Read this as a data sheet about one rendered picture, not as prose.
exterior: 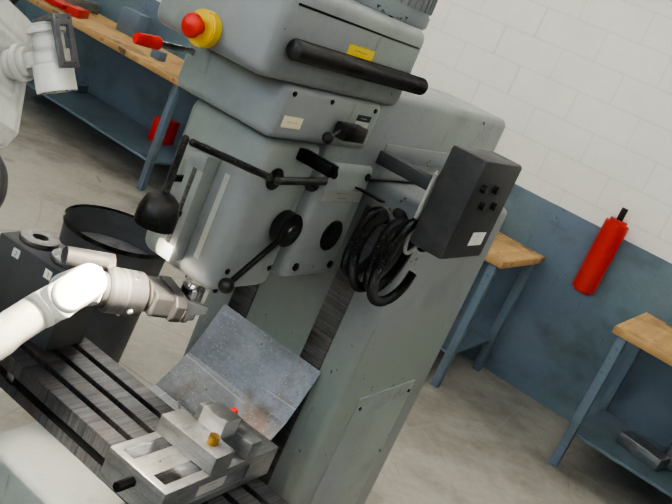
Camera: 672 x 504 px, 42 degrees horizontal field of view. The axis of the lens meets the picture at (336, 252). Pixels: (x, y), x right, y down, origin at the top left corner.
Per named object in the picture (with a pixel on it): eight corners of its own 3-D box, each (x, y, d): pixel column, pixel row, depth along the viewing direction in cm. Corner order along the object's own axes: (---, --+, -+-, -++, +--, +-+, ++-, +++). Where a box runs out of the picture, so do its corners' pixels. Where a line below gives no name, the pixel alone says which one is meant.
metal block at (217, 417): (214, 449, 167) (225, 423, 166) (193, 431, 170) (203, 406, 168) (231, 442, 172) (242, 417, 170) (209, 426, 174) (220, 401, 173)
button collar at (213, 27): (206, 52, 138) (219, 16, 136) (180, 38, 140) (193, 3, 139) (214, 54, 139) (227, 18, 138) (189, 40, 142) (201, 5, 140)
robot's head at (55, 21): (25, 74, 143) (55, 67, 138) (16, 21, 141) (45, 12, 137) (57, 73, 148) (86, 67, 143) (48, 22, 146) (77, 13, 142)
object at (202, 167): (168, 261, 158) (207, 156, 152) (153, 251, 160) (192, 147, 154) (182, 260, 162) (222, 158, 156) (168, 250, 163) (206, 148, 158)
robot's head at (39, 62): (16, 96, 142) (63, 89, 140) (5, 33, 141) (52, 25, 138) (40, 96, 148) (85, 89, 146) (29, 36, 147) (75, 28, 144)
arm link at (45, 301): (115, 286, 157) (55, 326, 149) (94, 293, 164) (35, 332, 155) (96, 256, 156) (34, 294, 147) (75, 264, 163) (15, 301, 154)
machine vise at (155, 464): (152, 526, 152) (173, 475, 149) (97, 477, 159) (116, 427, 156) (267, 474, 182) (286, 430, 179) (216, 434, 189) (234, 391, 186)
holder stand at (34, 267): (44, 352, 191) (72, 273, 186) (-23, 304, 199) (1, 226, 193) (82, 342, 202) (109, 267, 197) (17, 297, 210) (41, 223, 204)
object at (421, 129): (320, 179, 168) (361, 82, 162) (237, 131, 178) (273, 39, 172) (478, 190, 236) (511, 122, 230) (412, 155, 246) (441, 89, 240)
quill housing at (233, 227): (208, 297, 158) (272, 136, 150) (134, 244, 168) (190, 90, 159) (269, 289, 175) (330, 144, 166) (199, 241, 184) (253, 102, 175)
